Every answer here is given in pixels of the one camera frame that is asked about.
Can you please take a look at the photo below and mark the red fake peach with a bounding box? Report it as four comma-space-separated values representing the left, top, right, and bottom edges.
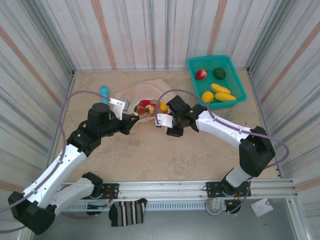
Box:
144, 103, 157, 115

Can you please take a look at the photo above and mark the orange-print plastic bag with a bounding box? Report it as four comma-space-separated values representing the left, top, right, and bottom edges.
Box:
113, 78, 171, 125

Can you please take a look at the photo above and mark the teal plastic basket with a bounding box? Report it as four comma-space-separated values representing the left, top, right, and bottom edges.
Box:
187, 54, 248, 110

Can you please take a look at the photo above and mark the yellow-orange fake mango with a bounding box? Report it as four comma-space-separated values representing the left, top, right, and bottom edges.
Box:
201, 90, 215, 104

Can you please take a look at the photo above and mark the red fake apple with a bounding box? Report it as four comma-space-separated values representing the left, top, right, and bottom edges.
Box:
195, 69, 209, 80

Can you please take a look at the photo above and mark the dark green fake avocado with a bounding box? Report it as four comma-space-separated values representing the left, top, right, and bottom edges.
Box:
213, 68, 227, 80

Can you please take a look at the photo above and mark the round white device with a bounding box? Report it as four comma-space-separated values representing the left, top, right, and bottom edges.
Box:
204, 197, 225, 216

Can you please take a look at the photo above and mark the black striped sock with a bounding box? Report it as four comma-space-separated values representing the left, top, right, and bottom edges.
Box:
108, 197, 149, 228

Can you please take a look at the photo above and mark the white card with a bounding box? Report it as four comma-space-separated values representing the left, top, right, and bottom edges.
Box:
250, 198, 274, 218

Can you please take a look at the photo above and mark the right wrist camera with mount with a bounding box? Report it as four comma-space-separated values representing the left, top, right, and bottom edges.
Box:
154, 113, 175, 129

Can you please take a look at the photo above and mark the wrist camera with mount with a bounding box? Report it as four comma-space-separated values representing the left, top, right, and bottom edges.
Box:
154, 113, 175, 129
109, 97, 132, 121

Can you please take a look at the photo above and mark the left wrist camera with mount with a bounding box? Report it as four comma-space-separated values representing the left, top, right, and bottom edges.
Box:
109, 97, 132, 121

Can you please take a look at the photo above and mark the blue handled tool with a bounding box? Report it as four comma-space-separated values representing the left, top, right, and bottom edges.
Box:
99, 85, 110, 105

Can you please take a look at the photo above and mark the aluminium mounting rail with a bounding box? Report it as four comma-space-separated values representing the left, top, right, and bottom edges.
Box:
57, 177, 300, 201

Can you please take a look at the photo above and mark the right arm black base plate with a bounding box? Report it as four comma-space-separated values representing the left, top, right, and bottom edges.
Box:
205, 180, 252, 198

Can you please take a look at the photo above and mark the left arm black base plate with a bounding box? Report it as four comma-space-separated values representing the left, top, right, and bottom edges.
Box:
94, 183, 120, 200

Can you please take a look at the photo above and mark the perforated metal cable tray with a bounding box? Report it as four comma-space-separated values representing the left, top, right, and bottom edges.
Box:
59, 201, 208, 213

